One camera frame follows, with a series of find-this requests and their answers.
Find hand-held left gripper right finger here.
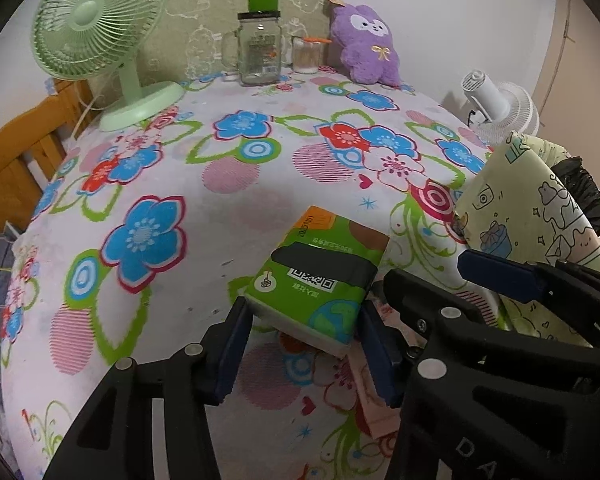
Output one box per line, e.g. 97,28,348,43
359,304,407,409

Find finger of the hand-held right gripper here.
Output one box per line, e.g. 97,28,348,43
383,268,600,387
456,249,600,322

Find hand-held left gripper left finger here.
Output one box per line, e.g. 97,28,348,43
42,297,254,480

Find cartoon print bag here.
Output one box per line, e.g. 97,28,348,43
452,131,600,347

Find black plastic bag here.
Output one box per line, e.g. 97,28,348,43
551,157,600,237

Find green tissue pack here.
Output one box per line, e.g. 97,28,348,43
242,205,389,359

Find pink cartoon packet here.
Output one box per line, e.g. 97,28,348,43
346,280,407,439

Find floral tablecloth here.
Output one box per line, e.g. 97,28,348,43
0,66,497,480

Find white clip fan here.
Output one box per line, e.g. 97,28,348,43
459,70,541,147

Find beige door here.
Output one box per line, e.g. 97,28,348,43
529,0,600,152

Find purple plush bunny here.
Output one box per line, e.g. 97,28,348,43
328,2,404,87

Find toothpick jar with orange lid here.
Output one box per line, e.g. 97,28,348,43
290,35,329,75

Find wooden chair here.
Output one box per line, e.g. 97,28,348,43
0,80,94,242

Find glass jar mug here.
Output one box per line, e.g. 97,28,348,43
221,10,284,86

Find green patterned board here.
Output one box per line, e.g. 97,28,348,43
146,0,339,84

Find green desk fan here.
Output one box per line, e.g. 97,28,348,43
32,0,186,134

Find white fan cable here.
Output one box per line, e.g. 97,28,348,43
70,76,107,139

